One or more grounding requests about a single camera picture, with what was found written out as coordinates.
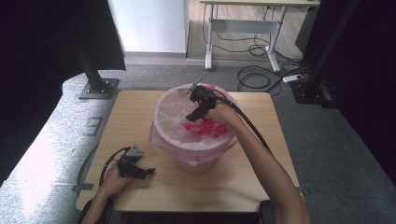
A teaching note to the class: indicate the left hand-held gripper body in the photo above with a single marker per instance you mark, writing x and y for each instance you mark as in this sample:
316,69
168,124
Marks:
127,163

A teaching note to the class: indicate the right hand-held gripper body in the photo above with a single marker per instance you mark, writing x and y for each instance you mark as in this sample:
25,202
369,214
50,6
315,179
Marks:
204,98

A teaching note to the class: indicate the translucent pink plastic bag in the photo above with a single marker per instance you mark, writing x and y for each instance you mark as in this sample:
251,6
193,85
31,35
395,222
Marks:
174,105

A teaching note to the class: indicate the person's left hand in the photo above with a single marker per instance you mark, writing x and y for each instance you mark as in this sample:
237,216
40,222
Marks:
115,182

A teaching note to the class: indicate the person's right hand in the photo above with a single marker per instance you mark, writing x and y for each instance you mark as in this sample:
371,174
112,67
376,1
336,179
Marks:
224,115

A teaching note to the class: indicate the grey tape strip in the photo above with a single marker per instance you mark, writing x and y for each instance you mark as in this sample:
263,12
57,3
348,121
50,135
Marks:
83,187

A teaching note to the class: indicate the black metal stand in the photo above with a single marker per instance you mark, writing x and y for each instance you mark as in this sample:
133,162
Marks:
98,88
313,88

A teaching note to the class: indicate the white power strip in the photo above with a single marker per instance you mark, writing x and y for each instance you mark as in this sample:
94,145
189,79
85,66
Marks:
292,78

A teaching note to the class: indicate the person's right leg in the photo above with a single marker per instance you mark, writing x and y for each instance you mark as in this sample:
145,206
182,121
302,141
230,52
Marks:
267,214

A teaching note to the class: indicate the black curtain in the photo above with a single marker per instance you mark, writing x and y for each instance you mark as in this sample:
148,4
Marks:
46,46
373,93

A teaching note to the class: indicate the white metal frame desk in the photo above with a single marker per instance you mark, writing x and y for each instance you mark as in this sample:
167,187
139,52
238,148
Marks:
243,26

